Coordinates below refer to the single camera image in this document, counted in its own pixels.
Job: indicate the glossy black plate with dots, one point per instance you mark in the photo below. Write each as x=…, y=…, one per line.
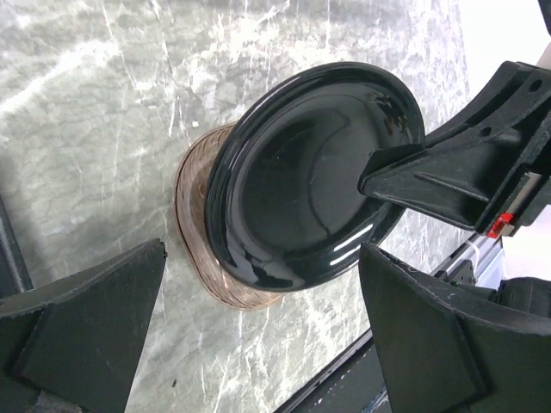
x=283, y=211

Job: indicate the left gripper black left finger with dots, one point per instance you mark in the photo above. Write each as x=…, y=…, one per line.
x=81, y=337

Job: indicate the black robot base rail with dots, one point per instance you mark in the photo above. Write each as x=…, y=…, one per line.
x=351, y=383

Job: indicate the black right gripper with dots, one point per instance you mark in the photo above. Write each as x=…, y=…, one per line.
x=487, y=169

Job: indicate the black serving tray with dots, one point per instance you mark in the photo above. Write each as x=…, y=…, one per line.
x=14, y=274

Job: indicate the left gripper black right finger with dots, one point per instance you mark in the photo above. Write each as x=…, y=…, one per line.
x=444, y=347

